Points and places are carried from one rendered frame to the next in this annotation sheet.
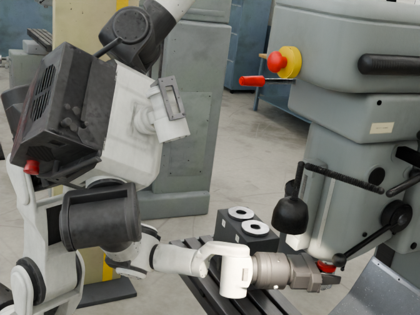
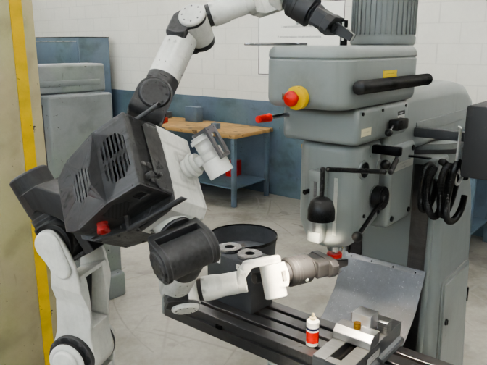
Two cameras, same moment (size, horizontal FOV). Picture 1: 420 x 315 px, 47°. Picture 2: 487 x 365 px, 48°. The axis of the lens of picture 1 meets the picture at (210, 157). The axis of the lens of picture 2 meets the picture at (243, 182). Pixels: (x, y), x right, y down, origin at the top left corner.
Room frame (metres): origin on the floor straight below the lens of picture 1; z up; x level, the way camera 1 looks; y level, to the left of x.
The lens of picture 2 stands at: (-0.35, 0.51, 1.89)
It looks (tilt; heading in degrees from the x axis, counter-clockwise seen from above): 14 degrees down; 339
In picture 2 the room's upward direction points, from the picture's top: straight up
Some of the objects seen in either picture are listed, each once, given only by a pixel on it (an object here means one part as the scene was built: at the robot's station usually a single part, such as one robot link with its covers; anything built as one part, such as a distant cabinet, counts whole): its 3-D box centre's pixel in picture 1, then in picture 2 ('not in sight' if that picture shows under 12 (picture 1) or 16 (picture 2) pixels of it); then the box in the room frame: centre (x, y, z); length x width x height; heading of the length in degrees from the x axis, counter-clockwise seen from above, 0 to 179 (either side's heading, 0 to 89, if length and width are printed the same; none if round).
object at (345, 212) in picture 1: (347, 190); (338, 189); (1.03, -0.33, 1.47); 0.21 x 0.19 x 0.32; 30
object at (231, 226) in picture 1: (243, 245); (239, 275); (1.41, -0.15, 1.06); 0.22 x 0.12 x 0.20; 27
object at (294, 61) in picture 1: (287, 62); (297, 98); (0.91, -0.12, 1.76); 0.06 x 0.02 x 0.06; 30
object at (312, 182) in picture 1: (305, 204); (317, 206); (0.97, -0.23, 1.45); 0.04 x 0.04 x 0.21; 30
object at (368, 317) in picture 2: not in sight; (364, 320); (0.93, -0.38, 1.08); 0.06 x 0.05 x 0.06; 30
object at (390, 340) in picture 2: not in sight; (359, 341); (0.92, -0.35, 1.02); 0.35 x 0.15 x 0.11; 120
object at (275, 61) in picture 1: (277, 62); (292, 98); (0.90, -0.10, 1.76); 0.04 x 0.03 x 0.04; 30
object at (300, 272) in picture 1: (289, 272); (310, 267); (1.01, -0.23, 1.24); 0.13 x 0.12 x 0.10; 10
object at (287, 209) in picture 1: (291, 212); (321, 208); (0.86, -0.18, 1.48); 0.07 x 0.07 x 0.06
